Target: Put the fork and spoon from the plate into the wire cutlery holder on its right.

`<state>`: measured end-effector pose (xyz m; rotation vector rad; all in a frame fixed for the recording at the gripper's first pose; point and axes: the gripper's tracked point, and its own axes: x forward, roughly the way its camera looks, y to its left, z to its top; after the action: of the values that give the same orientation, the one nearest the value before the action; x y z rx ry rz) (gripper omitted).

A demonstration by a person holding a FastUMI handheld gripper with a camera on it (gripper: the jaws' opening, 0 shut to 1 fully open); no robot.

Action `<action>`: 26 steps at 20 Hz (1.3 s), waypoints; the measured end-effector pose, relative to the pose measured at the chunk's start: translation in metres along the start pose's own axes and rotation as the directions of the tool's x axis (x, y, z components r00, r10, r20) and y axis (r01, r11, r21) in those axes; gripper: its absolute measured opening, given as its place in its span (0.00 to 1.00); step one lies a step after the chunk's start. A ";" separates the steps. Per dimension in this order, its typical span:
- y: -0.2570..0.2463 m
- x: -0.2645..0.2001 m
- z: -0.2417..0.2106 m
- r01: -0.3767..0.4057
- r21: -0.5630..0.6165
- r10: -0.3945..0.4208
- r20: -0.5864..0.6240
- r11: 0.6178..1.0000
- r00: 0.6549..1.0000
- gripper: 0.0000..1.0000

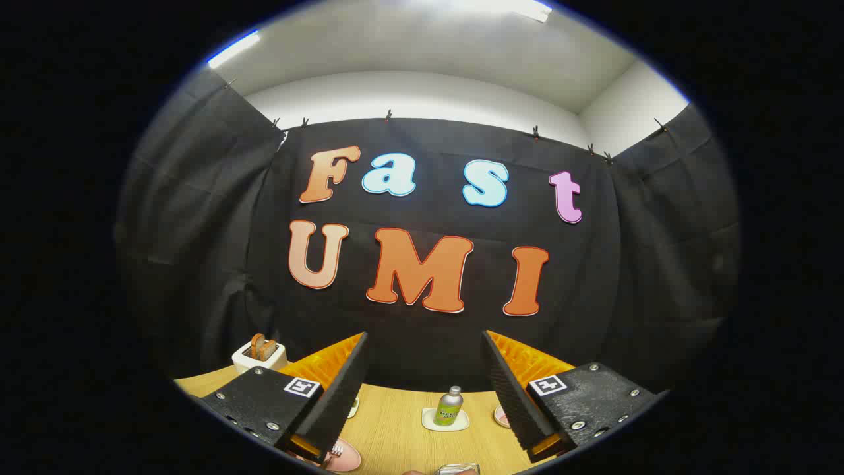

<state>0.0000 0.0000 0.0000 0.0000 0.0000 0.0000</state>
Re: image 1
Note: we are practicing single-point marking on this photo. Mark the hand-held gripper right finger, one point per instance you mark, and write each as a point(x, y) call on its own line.
point(511, 396)

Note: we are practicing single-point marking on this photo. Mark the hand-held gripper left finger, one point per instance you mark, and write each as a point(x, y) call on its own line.
point(339, 396)

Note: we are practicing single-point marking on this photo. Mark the white sectioned bean dish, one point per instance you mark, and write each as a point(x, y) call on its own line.
point(355, 408)

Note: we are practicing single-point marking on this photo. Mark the white plate with meat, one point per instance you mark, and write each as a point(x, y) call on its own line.
point(502, 417)

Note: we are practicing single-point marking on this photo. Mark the white square coaster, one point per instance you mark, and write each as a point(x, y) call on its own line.
point(461, 424)

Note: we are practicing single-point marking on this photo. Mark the green label soda bottle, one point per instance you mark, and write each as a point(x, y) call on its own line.
point(449, 409)

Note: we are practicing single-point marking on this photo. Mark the pink round plate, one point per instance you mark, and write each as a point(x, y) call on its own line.
point(349, 460)

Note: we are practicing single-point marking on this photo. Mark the toasted bread slices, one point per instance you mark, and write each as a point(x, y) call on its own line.
point(262, 347)

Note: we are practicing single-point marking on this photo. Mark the perforated metal tray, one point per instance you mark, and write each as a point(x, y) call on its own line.
point(457, 470)

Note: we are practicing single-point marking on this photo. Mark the white toaster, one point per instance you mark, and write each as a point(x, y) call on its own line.
point(254, 363)

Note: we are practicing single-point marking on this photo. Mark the long ceiling light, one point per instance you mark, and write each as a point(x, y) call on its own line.
point(531, 10)
point(234, 49)

